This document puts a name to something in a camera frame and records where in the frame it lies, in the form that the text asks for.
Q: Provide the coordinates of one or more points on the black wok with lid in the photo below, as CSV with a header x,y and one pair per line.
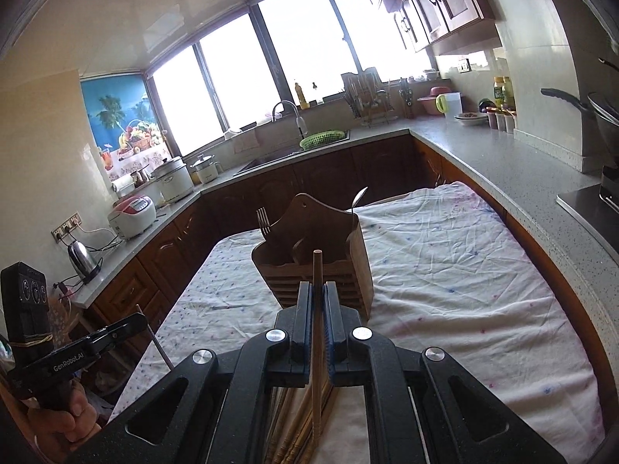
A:
x,y
604,116

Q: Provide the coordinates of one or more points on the green plastic basket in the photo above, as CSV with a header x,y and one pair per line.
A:
x,y
321,140

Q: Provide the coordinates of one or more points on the pink plastic basin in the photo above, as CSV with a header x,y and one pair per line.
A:
x,y
430,101

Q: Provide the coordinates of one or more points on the person's left hand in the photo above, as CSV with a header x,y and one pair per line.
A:
x,y
53,425

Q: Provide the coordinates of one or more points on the steel kitchen faucet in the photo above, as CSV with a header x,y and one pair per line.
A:
x,y
292,111

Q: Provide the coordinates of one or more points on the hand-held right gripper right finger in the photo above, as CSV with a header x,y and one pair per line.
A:
x,y
330,319

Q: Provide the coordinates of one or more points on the wooden base cabinets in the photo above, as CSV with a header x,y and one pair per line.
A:
x,y
242,193

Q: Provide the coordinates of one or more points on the white red rice cooker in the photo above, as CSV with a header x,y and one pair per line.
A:
x,y
131,215

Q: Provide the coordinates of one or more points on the floral white tablecloth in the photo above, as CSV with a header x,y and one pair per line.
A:
x,y
459,275

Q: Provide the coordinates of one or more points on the metal dish rack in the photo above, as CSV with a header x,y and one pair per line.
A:
x,y
367,96

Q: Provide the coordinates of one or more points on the metal fork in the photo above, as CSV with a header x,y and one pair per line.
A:
x,y
264,225

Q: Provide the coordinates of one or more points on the metal spoon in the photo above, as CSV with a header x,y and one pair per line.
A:
x,y
359,198

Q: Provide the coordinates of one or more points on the brown wooden chopstick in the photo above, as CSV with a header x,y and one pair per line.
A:
x,y
317,270
159,348

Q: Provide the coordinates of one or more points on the paper towel roll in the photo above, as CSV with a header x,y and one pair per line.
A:
x,y
123,187

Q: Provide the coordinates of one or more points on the small white electric pot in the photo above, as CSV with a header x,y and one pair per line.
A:
x,y
205,169

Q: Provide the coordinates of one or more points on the wooden utensil holder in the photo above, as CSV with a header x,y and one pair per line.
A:
x,y
333,251

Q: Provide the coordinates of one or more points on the wooden upper cabinets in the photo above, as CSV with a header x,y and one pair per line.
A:
x,y
435,0

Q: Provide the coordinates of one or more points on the knife and scissors holder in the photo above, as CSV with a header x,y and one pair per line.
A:
x,y
407,99

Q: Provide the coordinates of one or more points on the wall power strip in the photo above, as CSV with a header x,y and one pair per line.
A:
x,y
65,226

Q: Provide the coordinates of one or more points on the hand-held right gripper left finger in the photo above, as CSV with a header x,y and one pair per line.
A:
x,y
309,319

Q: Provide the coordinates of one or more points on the kitchen window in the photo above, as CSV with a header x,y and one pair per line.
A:
x,y
290,58

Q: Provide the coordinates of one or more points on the row of seasoning jars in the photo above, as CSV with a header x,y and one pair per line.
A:
x,y
500,120

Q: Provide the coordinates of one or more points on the gas stove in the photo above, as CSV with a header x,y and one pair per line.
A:
x,y
595,208

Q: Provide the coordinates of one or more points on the bundle of wooden chopsticks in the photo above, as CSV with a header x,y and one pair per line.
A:
x,y
290,425

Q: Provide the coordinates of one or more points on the fruit print window blind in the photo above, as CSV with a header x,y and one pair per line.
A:
x,y
121,121

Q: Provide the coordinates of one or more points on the steel range hood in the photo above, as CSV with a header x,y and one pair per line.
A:
x,y
595,19

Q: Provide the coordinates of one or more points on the steel electric kettle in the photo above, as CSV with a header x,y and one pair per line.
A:
x,y
81,261

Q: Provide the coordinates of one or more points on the large white slow cooker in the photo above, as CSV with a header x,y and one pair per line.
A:
x,y
171,179

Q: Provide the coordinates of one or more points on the yellow oil bottle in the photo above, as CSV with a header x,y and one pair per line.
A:
x,y
498,92
508,92

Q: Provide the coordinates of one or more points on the kitchen sink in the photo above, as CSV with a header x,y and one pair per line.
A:
x,y
271,159

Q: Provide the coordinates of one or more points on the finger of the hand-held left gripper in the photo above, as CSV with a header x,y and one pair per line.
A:
x,y
121,329

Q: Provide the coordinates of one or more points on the white plate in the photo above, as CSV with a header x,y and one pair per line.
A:
x,y
470,119

